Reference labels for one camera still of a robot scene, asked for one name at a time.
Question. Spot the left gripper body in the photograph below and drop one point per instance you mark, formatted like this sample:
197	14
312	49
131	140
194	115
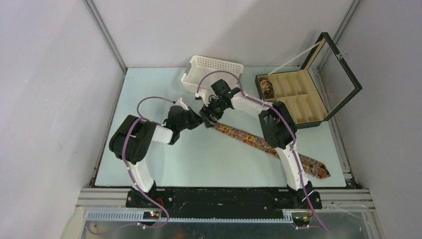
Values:
188	121

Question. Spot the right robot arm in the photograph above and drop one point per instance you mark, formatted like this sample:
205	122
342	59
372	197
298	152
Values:
277	125

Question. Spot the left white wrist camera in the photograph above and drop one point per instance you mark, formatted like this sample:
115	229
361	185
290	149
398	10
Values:
180	104

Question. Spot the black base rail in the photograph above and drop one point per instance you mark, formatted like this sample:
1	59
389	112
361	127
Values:
224	203

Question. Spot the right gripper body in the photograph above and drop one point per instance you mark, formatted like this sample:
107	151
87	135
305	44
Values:
215	108

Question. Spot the black compartment tie box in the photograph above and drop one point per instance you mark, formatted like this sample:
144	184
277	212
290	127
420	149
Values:
317	91

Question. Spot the rolled tie far compartment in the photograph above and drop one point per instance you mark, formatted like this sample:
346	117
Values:
267	88

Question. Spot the white perforated plastic basket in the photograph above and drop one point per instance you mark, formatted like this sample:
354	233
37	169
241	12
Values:
204	71

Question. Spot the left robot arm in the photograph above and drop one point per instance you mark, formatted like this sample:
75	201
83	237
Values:
133	138

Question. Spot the colourful patterned tie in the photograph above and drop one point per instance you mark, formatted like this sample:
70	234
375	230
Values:
311	166

